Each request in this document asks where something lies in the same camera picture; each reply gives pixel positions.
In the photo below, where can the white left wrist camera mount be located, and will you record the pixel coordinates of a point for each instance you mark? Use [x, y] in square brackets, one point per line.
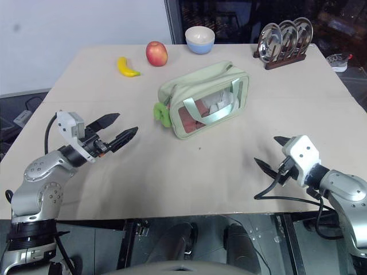
[66, 119]

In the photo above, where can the blue and cream bowl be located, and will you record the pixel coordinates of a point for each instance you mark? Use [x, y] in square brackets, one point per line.
[199, 43]

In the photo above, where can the green fuzzy zipper charm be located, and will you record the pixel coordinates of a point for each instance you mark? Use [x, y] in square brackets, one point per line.
[162, 113]

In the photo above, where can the black metal table leg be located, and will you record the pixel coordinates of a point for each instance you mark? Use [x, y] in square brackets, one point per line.
[294, 243]
[127, 243]

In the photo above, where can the grey rounded robot torso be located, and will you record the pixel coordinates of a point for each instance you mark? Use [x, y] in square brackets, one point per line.
[177, 267]

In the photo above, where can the yellow banana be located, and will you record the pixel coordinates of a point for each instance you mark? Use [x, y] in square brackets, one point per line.
[126, 70]

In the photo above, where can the clear glass cup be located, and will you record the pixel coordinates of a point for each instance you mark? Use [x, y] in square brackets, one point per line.
[338, 63]

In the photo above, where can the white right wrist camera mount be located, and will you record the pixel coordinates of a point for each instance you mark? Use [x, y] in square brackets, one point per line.
[304, 154]

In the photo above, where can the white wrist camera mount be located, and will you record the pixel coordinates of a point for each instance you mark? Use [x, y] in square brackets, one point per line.
[304, 154]
[66, 119]

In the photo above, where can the dark wooden plate rack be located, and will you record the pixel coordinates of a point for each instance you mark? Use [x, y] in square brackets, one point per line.
[282, 63]

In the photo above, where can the round steel plate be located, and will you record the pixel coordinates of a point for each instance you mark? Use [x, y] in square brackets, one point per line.
[305, 31]
[268, 43]
[290, 34]

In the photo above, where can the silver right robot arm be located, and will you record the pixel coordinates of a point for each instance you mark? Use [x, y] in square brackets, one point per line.
[344, 189]

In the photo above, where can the white cloth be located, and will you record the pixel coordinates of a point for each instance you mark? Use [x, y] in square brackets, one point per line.
[219, 101]

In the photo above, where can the dark glass cabinet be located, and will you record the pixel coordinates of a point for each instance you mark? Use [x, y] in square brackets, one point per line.
[243, 20]

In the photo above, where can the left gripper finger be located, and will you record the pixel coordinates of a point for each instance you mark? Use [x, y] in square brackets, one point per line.
[104, 121]
[123, 139]

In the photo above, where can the red apple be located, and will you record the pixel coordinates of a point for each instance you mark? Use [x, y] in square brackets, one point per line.
[156, 54]

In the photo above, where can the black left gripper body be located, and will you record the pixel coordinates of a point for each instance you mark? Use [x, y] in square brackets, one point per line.
[96, 144]

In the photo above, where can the pink cloth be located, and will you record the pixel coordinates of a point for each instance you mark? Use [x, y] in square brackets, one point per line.
[190, 120]

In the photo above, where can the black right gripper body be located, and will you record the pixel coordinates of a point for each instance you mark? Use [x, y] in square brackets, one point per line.
[286, 173]

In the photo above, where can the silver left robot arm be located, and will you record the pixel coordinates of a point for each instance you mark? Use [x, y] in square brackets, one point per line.
[37, 194]

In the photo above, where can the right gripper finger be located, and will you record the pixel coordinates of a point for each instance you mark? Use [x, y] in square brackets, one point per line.
[265, 167]
[282, 141]

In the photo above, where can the green transparent toiletry bag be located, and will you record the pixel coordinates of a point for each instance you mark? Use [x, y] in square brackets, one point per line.
[200, 86]

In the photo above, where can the grey power adapter box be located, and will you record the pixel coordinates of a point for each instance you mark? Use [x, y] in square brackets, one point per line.
[23, 117]

